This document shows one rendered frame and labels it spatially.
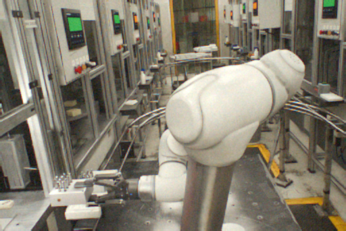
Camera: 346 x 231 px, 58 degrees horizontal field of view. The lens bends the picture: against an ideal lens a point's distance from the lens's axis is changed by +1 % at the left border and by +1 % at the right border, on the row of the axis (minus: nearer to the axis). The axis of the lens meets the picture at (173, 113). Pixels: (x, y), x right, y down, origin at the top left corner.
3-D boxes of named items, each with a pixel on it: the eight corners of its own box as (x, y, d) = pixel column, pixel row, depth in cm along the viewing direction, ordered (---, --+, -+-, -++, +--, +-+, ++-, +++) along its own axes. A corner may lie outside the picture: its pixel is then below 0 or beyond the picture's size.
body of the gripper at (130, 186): (142, 193, 116) (118, 194, 116) (140, 173, 113) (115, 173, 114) (140, 204, 109) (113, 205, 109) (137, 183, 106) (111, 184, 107)
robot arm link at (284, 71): (244, 85, 82) (209, 96, 74) (288, 32, 69) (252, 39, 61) (276, 123, 78) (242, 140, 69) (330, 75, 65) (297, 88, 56)
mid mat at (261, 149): (289, 184, 298) (289, 182, 297) (232, 187, 301) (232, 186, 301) (263, 144, 393) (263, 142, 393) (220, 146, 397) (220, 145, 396)
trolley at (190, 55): (178, 101, 640) (174, 55, 612) (170, 96, 692) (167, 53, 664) (217, 95, 661) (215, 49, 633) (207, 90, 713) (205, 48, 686)
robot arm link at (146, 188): (155, 170, 114) (140, 171, 114) (153, 183, 105) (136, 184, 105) (157, 192, 116) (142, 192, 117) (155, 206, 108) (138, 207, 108)
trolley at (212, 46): (223, 84, 758) (221, 44, 730) (199, 87, 753) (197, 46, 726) (215, 79, 838) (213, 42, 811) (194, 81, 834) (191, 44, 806)
